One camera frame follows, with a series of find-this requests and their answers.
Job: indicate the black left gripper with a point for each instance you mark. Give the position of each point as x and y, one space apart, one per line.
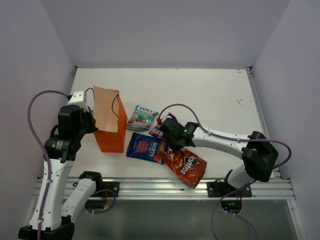
89 115

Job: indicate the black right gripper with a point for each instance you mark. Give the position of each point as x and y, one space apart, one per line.
174 148

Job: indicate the purple candy bag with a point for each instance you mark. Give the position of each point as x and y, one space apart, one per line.
156 132

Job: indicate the orange paper bag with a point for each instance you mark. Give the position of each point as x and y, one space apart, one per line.
111 119

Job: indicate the red Doritos chip bag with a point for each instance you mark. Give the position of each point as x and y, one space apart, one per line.
188 166

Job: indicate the blue Burts chip bag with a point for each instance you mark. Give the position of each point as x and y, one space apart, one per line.
146 148

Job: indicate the green Fox's candy bag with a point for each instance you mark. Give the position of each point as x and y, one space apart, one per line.
141 119

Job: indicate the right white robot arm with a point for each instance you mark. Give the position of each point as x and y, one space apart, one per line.
257 153

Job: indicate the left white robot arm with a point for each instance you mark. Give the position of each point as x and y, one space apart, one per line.
53 218

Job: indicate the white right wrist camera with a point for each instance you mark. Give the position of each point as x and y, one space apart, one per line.
160 120

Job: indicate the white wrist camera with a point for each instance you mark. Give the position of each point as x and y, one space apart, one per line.
160 120
79 98

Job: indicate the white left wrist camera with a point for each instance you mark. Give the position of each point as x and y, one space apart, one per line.
79 98

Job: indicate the aluminium mounting rail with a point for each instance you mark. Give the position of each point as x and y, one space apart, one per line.
175 189

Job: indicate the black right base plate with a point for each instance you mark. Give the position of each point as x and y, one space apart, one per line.
218 189

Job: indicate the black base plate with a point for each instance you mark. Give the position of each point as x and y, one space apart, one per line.
113 186
218 189

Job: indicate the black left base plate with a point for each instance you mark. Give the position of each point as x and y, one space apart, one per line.
113 186

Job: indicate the aluminium right side rail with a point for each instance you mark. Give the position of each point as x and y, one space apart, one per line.
256 101

